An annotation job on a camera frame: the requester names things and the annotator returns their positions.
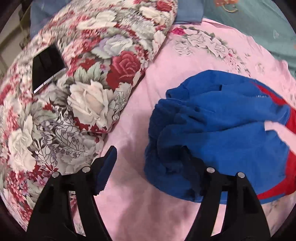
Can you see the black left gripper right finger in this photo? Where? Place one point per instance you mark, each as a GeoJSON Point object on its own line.
{"type": "Point", "coordinates": [244, 218]}

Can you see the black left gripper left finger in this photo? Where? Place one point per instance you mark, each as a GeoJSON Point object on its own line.
{"type": "Point", "coordinates": [51, 218]}

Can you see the blue and red pants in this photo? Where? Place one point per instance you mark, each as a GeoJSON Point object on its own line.
{"type": "Point", "coordinates": [220, 117]}

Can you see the pink floral bed sheet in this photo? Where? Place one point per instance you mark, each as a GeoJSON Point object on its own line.
{"type": "Point", "coordinates": [131, 207]}

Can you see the red floral pillow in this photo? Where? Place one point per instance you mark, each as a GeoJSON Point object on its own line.
{"type": "Point", "coordinates": [106, 46]}

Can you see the black smartphone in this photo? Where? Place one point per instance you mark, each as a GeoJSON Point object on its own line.
{"type": "Point", "coordinates": [47, 67]}

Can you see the teal patterned blanket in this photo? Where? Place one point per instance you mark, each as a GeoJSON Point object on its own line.
{"type": "Point", "coordinates": [262, 20]}

